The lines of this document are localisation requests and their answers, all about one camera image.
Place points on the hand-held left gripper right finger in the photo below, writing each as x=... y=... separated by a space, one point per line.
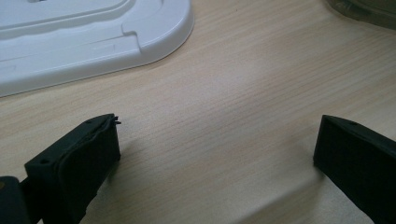
x=358 y=165

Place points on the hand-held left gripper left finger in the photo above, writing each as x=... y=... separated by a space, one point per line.
x=77 y=174

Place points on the white plastic tray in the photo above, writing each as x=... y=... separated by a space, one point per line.
x=77 y=40

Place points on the dark translucent container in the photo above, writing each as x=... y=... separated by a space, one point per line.
x=367 y=11

